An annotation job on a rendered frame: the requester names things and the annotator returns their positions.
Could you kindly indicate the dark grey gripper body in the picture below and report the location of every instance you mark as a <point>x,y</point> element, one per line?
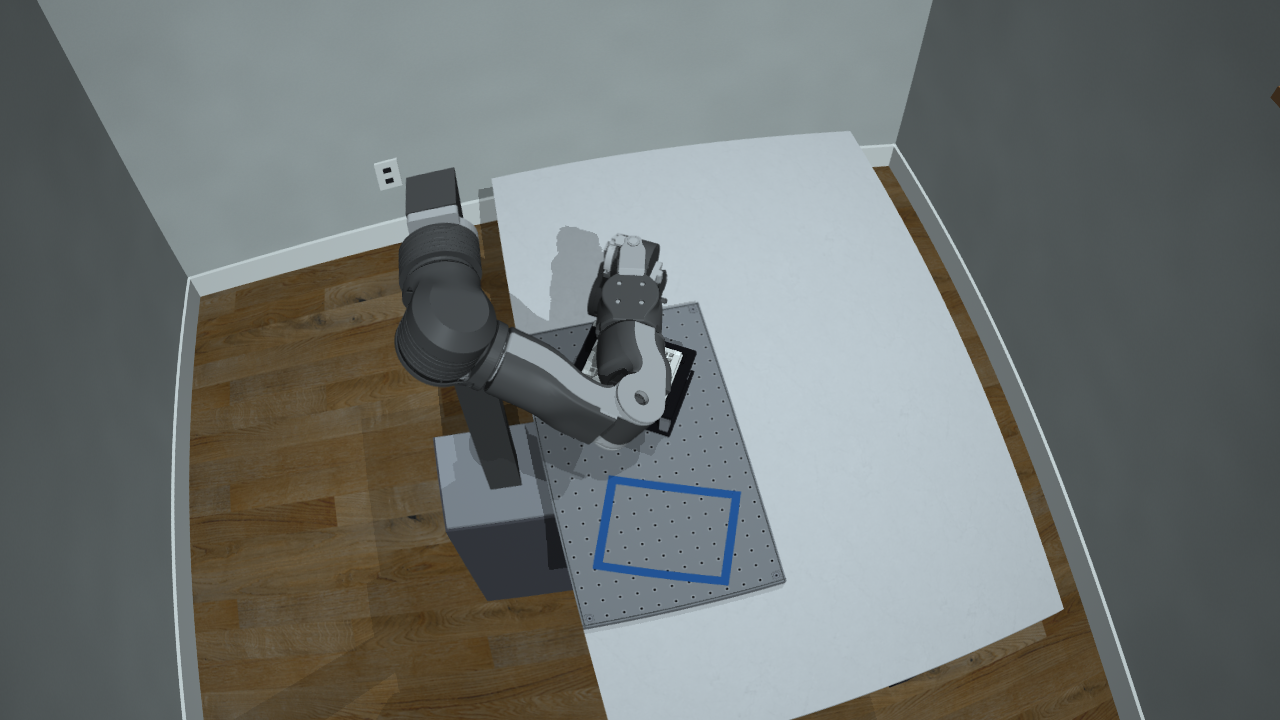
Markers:
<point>595,293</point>

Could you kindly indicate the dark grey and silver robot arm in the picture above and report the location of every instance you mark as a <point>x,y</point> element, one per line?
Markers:
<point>450,322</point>

